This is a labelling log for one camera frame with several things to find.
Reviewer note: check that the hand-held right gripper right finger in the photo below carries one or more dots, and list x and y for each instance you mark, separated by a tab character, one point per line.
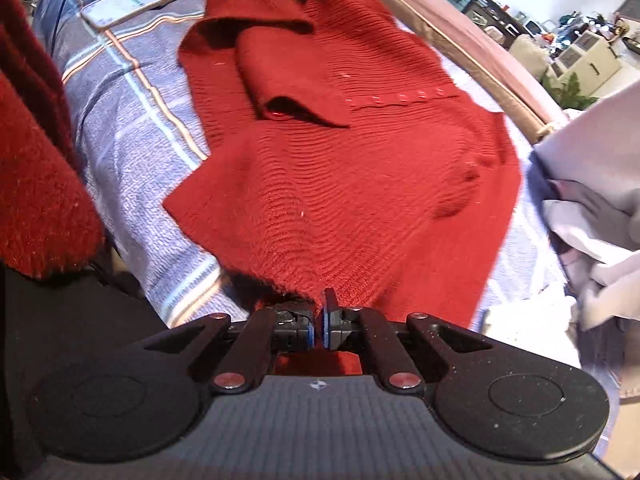
327	332

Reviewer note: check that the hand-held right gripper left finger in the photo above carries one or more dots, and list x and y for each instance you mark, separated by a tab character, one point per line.
305	334

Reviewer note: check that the red knitted sweater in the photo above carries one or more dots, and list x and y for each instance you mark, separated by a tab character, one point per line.
325	170

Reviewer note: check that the white cloth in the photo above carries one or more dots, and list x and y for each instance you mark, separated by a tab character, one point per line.
590	150

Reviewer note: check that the green potted plant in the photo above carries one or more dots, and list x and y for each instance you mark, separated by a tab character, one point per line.
570	92

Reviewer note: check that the cream upholstered chair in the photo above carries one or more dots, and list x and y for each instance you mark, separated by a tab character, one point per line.
527	55

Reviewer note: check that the dark wooden table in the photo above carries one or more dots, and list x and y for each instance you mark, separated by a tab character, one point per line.
492	12

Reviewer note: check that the white smartphone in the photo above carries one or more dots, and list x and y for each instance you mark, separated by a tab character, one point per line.
135	2

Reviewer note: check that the cream drawer cabinet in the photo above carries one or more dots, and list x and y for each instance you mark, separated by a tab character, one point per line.
587	62

